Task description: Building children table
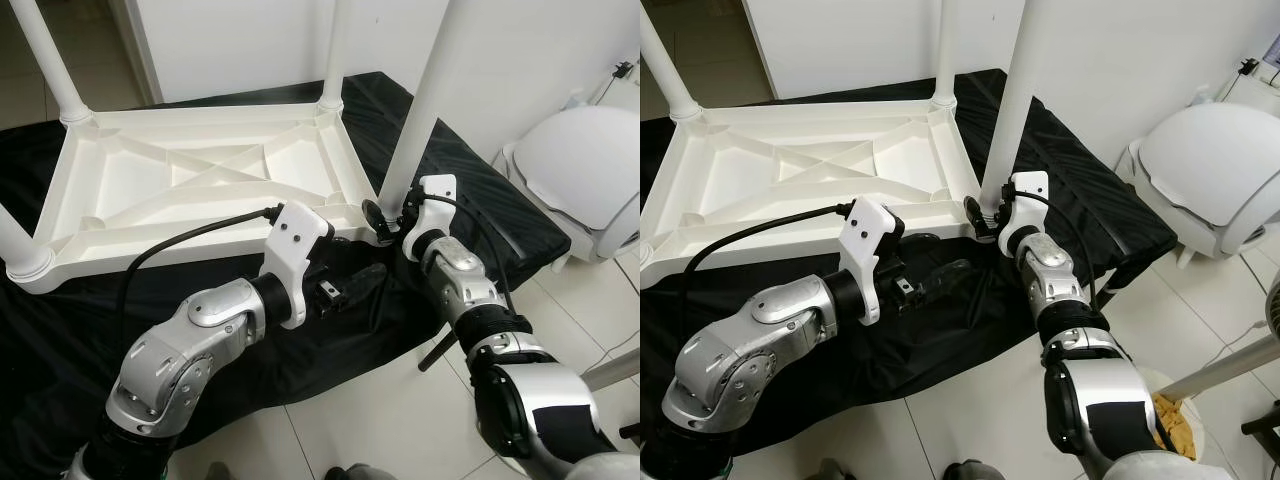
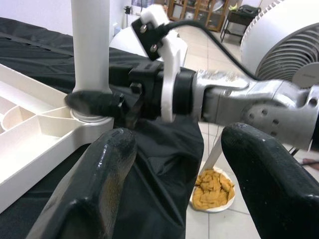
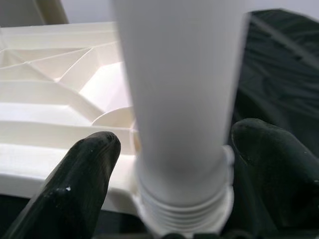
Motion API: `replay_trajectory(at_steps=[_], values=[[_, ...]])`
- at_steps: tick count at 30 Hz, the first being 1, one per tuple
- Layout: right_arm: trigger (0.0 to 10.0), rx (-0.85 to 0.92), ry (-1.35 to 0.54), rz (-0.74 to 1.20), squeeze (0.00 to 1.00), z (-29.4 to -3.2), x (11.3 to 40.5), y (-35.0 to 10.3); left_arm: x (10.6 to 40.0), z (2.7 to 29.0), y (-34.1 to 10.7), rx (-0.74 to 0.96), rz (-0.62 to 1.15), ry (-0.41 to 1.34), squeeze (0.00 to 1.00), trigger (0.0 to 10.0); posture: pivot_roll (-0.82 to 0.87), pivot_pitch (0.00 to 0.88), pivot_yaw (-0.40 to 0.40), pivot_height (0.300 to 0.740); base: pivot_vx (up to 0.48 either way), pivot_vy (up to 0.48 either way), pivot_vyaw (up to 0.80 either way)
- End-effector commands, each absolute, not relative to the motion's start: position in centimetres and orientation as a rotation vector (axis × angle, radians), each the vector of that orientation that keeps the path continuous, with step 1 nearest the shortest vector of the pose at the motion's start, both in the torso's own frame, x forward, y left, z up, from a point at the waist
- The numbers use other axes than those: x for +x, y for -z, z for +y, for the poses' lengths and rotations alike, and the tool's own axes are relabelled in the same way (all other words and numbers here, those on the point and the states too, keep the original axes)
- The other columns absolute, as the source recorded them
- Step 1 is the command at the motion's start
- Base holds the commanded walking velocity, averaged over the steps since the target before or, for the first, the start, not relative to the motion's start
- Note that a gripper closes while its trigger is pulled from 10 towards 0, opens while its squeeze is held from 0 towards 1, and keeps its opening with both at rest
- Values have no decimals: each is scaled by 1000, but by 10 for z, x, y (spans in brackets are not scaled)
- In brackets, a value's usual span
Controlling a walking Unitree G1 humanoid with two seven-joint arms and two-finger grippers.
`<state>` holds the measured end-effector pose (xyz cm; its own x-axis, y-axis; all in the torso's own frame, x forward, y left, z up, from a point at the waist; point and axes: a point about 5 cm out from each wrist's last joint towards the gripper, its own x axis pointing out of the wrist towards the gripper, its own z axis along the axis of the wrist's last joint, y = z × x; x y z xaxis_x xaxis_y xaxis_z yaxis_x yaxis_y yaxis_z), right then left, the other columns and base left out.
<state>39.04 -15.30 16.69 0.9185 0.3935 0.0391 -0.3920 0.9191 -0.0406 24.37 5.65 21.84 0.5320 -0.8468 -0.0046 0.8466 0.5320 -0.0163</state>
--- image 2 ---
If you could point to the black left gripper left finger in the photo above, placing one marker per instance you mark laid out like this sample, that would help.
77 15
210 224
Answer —
87 194

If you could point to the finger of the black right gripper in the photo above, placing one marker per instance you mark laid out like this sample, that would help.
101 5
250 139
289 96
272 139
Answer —
92 103

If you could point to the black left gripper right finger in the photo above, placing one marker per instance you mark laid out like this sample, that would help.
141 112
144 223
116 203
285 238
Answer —
279 194

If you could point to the white plastic table leg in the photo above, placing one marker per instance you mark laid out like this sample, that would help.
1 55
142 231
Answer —
91 49

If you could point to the white plastic table top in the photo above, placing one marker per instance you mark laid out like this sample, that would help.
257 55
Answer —
25 149

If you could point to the bare person foot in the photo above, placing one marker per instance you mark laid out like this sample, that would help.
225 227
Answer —
312 163

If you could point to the white round plate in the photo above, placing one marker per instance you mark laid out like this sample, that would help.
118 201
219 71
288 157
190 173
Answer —
216 208

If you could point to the black table cloth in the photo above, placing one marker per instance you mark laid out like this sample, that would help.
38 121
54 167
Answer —
162 161

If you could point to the grey metal tube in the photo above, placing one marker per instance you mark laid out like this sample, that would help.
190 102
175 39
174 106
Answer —
213 154

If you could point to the white purple insect lamp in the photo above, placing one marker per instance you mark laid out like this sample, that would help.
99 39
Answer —
135 2

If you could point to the brown wooden glass cabinet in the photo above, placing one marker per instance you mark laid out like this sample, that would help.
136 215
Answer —
199 15

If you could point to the black metal side table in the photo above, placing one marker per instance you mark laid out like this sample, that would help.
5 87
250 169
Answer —
236 17

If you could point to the black bag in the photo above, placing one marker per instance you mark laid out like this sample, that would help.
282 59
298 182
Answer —
249 9

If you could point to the white round floor fan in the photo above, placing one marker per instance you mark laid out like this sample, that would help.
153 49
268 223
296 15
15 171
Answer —
269 37

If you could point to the black wall plug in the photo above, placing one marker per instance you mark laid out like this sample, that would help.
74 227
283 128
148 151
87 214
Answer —
127 10

